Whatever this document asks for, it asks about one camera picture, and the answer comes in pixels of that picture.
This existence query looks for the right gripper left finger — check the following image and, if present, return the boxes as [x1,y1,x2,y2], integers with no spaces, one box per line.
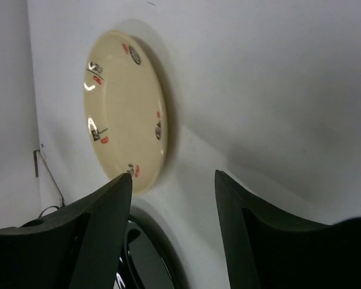
[0,173,132,288]

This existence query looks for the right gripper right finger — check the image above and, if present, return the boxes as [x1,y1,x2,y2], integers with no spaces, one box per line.
[215,171,361,288]

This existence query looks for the cream plate small flowers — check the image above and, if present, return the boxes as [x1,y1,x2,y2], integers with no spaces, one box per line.
[83,30,168,194]

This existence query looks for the black plate lower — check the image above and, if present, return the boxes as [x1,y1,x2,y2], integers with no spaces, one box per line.
[114,216,182,288]

